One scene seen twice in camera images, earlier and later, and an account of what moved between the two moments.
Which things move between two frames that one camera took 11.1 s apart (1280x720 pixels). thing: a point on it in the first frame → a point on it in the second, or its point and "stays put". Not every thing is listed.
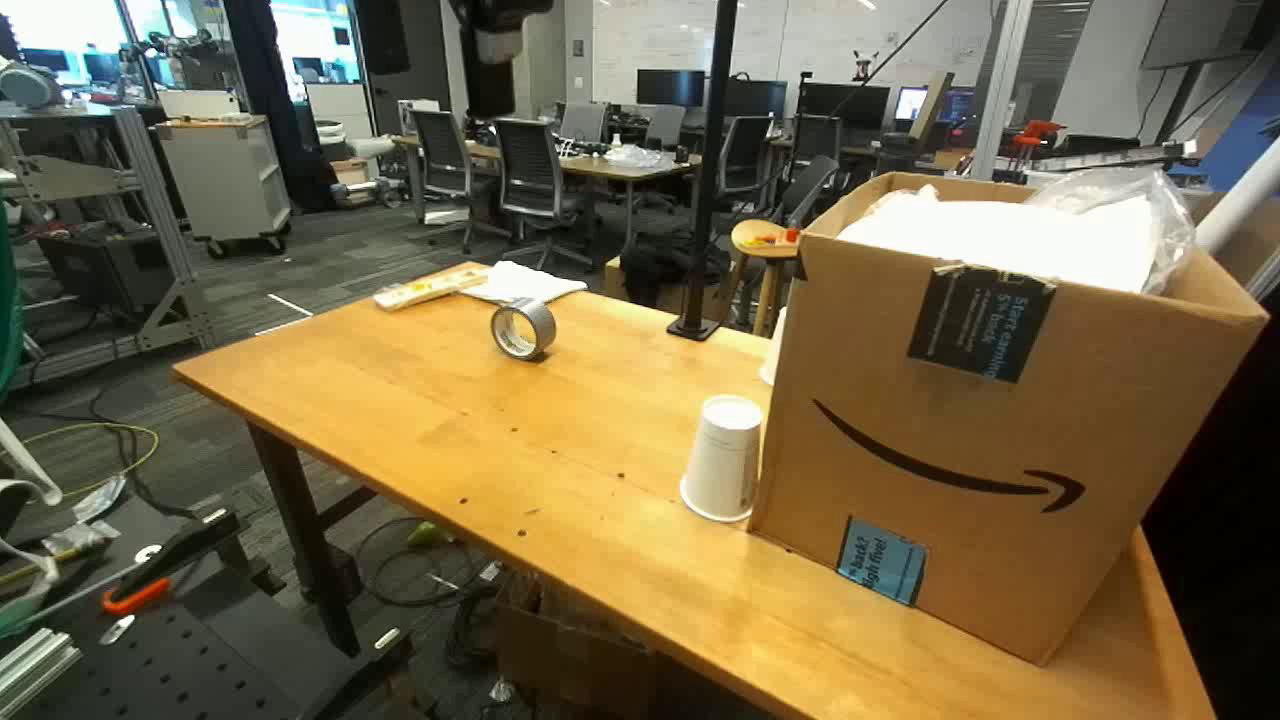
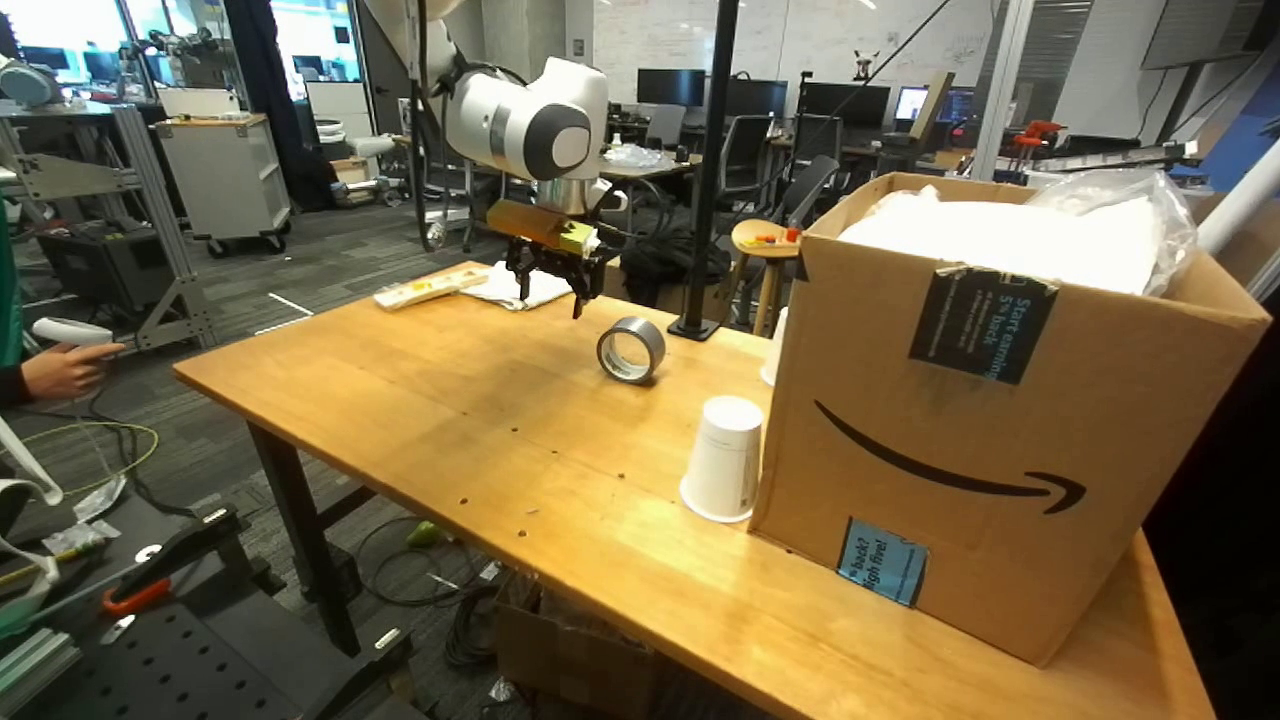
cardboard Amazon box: [988, 392] stays put
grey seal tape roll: [521, 328] → [651, 333]
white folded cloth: [517, 281] stays put
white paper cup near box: [721, 457] stays put
